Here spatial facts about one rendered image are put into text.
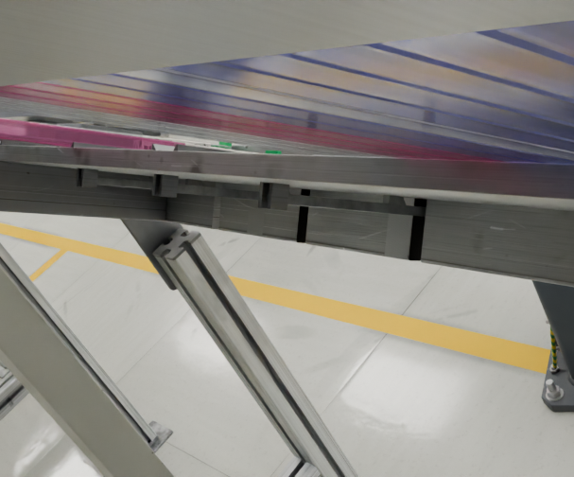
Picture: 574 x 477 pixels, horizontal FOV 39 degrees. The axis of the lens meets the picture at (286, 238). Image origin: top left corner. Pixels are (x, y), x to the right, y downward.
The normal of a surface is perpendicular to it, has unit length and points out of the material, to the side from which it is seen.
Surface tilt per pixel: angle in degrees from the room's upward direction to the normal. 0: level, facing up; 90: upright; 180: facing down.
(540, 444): 0
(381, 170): 48
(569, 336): 90
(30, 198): 90
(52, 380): 90
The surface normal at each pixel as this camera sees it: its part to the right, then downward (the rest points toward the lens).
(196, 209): -0.76, -0.04
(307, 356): -0.44, -0.76
